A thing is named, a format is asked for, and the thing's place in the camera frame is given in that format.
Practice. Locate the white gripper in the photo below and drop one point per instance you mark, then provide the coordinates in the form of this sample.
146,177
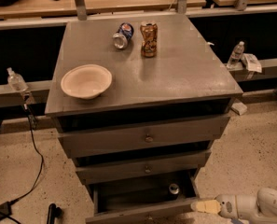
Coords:
228,206

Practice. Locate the silver blue redbull can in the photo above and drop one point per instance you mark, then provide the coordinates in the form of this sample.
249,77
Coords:
173,191

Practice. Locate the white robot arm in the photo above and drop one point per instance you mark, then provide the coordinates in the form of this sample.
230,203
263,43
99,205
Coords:
259,209

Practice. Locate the grey middle drawer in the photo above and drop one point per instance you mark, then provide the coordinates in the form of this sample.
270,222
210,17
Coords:
142,167

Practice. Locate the grey open bottom drawer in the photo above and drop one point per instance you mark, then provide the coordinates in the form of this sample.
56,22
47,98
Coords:
142,199

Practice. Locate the grey top drawer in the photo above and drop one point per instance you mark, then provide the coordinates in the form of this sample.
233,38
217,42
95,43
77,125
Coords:
143,135

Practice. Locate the grey wooden drawer cabinet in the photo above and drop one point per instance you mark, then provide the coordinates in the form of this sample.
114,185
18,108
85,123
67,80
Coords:
184,80

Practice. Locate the crushed gold brown can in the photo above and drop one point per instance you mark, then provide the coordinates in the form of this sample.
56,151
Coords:
149,31

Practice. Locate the blue pepsi can lying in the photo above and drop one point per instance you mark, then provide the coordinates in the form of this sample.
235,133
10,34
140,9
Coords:
123,36

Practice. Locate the blue tape strips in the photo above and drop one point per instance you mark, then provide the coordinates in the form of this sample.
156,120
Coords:
236,221

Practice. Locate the small white box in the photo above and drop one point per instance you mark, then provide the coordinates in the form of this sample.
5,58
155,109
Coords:
239,108

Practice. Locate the white paper packet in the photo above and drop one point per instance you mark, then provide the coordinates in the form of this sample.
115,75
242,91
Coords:
251,62

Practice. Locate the clear plastic water bottle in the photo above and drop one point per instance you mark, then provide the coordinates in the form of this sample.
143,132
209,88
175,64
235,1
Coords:
236,55

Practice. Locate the white paper bowl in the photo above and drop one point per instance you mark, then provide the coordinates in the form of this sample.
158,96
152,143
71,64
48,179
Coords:
86,81

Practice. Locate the clear sanitizer pump bottle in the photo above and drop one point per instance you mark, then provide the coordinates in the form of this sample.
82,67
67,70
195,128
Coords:
16,81

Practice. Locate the black cylindrical handle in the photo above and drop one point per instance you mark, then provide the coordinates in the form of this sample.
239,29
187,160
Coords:
54,212

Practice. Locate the grey metal post left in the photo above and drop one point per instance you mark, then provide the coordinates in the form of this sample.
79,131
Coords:
81,10

